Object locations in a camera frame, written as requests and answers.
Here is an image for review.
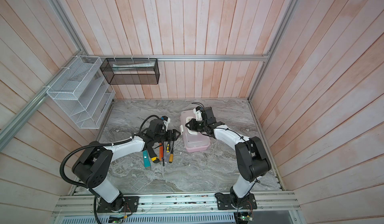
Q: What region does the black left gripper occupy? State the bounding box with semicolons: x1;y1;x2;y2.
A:
154;129;181;143

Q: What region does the black mesh wall basket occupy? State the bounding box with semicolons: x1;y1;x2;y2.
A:
100;57;160;85

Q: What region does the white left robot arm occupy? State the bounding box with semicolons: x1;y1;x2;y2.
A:
72;116;181;204

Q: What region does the black corrugated cable conduit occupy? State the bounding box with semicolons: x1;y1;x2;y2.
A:
59;114;163;189

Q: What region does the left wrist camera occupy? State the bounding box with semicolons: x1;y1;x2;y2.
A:
161;116;171;131

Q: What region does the orange handled screwdriver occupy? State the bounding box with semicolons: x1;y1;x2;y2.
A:
168;141;175;163

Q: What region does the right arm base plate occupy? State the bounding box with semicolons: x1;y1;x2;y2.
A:
215;193;258;211

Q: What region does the white wire mesh shelf rack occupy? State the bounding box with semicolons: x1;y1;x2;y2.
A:
47;56;115;129

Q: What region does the pink tool box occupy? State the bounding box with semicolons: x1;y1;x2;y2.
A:
180;110;210;153

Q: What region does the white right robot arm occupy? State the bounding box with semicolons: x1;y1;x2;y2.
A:
185;106;272;202

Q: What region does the aluminium mounting rail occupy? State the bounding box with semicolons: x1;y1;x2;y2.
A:
52;191;301;217

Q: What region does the yellow black utility knife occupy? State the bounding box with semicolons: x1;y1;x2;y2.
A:
148;148;160;164

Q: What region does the teal utility knife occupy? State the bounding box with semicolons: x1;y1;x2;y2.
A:
143;150;151;170

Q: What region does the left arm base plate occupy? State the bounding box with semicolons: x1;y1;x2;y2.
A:
96;195;140;214

